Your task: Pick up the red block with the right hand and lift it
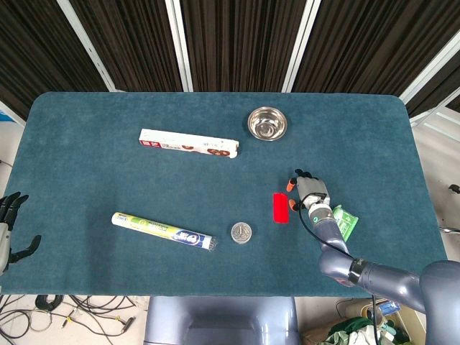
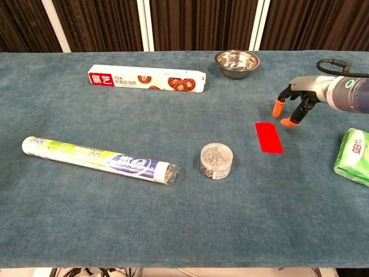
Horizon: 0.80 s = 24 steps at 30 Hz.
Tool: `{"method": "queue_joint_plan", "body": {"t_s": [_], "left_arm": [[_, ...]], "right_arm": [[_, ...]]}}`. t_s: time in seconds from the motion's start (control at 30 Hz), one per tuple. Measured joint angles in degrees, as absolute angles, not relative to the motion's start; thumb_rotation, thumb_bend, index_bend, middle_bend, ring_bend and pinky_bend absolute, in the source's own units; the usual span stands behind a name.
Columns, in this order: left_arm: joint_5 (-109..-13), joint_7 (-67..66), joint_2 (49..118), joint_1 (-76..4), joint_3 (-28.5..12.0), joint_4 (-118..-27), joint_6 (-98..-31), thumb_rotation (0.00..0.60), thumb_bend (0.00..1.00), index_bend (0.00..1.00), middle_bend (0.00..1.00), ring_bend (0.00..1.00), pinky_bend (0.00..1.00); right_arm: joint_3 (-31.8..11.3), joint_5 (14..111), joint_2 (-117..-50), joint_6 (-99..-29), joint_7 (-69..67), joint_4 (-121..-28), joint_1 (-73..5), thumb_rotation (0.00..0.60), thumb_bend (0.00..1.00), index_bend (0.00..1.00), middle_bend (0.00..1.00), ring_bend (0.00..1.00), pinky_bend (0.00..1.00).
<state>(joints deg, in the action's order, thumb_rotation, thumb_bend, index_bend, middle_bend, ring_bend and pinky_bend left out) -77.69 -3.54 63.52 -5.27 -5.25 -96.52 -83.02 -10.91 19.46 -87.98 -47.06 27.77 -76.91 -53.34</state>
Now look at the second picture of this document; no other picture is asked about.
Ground stainless steel bowl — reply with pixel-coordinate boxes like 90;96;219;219
214;50;261;80

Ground blue-green table cloth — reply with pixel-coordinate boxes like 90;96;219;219
0;50;369;269

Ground green tissue pack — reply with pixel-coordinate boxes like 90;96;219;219
333;128;369;187

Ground clear round jar of pins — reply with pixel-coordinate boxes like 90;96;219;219
199;142;234;180

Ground plastic wrap roll green purple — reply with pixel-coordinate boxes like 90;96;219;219
21;136;181;186

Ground white partition frame post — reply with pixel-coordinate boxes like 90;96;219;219
41;0;72;53
248;0;273;51
136;0;155;53

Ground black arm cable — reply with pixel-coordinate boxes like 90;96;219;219
316;59;369;78

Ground white baking paper box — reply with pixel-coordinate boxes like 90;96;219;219
88;64;207;93

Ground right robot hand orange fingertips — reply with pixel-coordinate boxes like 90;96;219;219
272;75;335;128

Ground dark brown curtain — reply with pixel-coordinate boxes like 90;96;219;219
0;0;369;53

